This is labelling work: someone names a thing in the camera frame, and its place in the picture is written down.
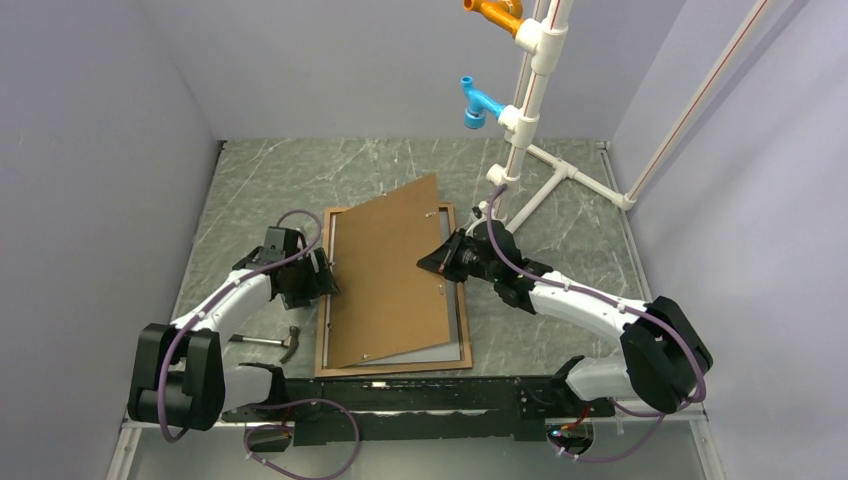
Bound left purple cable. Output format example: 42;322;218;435
156;209;362;480

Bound white pvc pipe stand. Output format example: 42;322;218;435
486;0;776;234

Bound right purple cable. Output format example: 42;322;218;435
484;185;709;465

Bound brown wooden picture frame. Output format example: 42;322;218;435
314;202;475;379

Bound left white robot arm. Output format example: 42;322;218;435
127;226;338;441

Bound orange pipe fitting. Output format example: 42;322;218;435
462;0;525;37

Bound glossy photo white borders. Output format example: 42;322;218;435
321;206;462;368

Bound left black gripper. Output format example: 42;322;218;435
281;247;339;310

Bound brown cardboard backing board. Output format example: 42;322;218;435
326;174;451;369

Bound blue pipe fitting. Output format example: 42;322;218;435
460;76;505;130

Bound purple cable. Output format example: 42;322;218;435
484;185;709;465
156;209;362;480

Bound small claw hammer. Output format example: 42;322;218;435
229;326;301;365

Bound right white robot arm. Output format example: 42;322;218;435
416;221;714;415

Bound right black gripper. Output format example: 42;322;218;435
417;228;500;284

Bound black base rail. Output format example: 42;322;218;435
222;374;615;446

